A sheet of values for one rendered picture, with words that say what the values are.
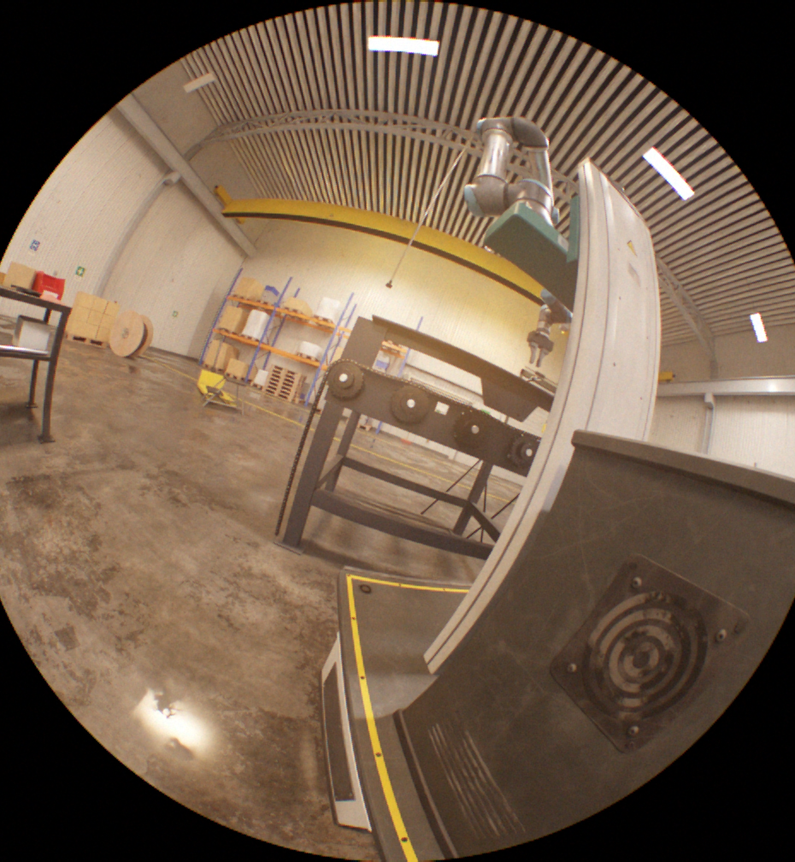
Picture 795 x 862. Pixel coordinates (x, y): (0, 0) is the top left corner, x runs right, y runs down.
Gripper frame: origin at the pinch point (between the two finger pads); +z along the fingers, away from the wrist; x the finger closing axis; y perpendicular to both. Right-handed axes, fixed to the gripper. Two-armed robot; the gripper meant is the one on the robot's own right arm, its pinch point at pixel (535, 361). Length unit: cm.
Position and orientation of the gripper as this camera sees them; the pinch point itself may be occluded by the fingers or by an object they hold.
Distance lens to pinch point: 128.0
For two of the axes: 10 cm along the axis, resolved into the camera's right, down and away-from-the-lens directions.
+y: 0.4, 0.7, -10.0
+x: 9.3, 3.6, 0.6
